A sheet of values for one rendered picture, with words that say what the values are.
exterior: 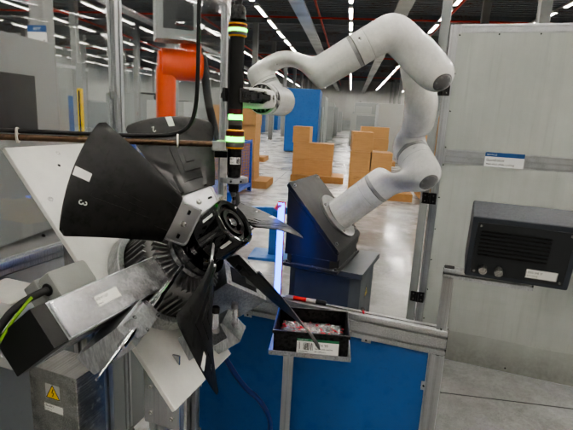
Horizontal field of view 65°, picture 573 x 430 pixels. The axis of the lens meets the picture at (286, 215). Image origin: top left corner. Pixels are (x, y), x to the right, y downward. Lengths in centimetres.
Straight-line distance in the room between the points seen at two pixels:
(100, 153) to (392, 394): 116
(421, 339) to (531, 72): 176
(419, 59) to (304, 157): 910
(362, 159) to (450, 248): 586
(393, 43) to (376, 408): 113
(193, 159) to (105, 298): 42
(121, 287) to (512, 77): 234
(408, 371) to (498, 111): 168
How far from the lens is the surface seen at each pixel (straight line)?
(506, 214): 134
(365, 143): 858
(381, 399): 162
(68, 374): 124
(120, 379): 215
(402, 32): 130
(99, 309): 90
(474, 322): 303
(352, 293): 168
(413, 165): 158
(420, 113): 147
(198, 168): 114
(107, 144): 92
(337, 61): 127
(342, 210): 168
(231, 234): 99
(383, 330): 148
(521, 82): 281
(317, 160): 1033
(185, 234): 102
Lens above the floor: 147
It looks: 13 degrees down
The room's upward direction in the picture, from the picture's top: 3 degrees clockwise
